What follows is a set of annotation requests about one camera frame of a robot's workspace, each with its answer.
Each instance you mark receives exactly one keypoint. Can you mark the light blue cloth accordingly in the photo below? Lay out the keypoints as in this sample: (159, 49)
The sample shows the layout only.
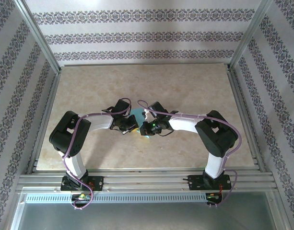
(138, 112)

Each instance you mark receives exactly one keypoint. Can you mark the small circuit board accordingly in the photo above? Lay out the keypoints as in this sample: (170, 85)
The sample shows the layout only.
(212, 196)
(82, 197)

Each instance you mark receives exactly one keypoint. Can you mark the aluminium frame post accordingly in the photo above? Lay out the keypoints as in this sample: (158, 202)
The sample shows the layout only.
(248, 36)
(38, 36)

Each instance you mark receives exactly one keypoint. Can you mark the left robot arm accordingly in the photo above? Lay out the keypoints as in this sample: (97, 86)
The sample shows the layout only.
(70, 131)

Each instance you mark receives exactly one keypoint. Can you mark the grey metal tray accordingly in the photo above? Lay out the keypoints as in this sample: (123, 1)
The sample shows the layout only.
(146, 216)

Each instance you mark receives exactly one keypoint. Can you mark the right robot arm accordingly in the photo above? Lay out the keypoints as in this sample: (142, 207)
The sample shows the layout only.
(218, 136)

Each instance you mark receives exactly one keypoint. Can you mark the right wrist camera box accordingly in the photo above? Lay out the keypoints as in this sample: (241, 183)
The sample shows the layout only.
(158, 107)

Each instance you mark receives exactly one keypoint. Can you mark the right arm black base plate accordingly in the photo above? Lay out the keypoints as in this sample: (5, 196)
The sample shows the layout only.
(194, 182)

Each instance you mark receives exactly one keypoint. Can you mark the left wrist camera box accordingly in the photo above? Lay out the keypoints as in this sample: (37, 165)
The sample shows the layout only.
(121, 106)

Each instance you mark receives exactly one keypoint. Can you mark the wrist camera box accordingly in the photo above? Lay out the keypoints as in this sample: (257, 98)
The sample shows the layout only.
(121, 106)
(158, 107)

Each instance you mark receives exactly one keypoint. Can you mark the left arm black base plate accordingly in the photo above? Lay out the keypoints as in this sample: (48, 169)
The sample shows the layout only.
(97, 183)

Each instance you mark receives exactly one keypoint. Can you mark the aluminium front rail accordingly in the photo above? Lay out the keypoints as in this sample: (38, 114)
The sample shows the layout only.
(142, 179)

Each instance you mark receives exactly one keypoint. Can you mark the aluminium side rail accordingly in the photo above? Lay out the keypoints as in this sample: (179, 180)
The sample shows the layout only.
(245, 119)
(45, 119)

